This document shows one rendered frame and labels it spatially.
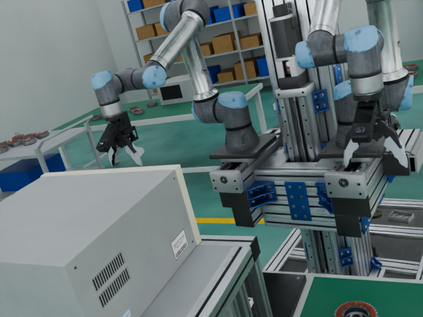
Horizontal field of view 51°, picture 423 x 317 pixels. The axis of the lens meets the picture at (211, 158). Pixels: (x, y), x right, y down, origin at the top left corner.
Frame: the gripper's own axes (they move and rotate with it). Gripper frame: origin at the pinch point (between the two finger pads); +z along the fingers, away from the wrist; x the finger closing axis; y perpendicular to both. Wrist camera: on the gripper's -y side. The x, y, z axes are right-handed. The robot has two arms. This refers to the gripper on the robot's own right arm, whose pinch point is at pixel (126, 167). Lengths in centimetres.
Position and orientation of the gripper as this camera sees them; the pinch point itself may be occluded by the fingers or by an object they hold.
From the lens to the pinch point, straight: 168.8
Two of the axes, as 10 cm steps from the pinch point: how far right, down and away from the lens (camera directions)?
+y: 5.2, -4.0, 7.5
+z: 2.4, 9.2, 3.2
